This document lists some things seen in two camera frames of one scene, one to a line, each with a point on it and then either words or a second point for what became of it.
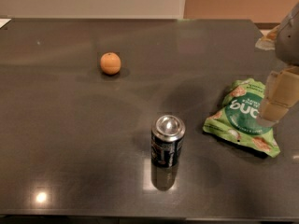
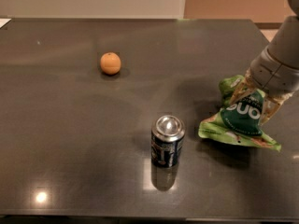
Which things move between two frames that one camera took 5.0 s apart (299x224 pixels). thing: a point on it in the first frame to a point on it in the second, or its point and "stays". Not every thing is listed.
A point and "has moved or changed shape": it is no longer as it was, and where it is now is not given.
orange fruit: (110, 63) stays
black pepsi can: (167, 136) stays
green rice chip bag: (235, 119) has moved or changed shape
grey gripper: (288, 46) to (272, 72)
